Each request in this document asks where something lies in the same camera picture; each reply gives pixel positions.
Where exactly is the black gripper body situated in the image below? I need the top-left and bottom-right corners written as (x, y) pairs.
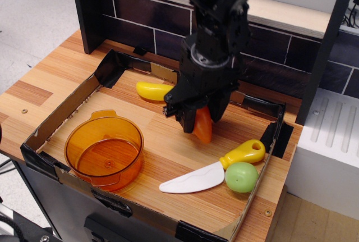
top-left (164, 35), bottom-right (241, 117)

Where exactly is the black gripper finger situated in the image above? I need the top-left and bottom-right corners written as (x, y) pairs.
top-left (175, 108), bottom-right (197, 133)
top-left (208, 91), bottom-right (231, 122)

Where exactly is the orange toy carrot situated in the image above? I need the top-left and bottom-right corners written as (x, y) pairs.
top-left (193, 106), bottom-right (212, 144)

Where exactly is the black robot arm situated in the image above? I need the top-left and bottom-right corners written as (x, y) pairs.
top-left (163, 0), bottom-right (251, 133)

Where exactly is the cardboard fence with black tape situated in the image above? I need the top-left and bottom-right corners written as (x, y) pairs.
top-left (21, 51), bottom-right (293, 241)

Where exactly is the orange transparent plastic pot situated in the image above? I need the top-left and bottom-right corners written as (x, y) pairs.
top-left (64, 110), bottom-right (144, 192)

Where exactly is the yellow toy banana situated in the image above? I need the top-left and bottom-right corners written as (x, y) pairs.
top-left (136, 81), bottom-right (173, 102)

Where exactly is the green toy apple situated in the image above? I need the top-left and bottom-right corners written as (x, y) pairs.
top-left (225, 162), bottom-right (259, 193)

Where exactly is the dark tiled backsplash shelf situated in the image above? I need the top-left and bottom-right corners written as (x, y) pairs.
top-left (70, 0), bottom-right (359, 126)

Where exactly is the white grooved block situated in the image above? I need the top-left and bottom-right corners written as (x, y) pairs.
top-left (286, 89), bottom-right (358, 220)

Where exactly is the toy knife yellow handle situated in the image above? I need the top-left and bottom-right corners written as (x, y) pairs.
top-left (159, 139), bottom-right (266, 194)

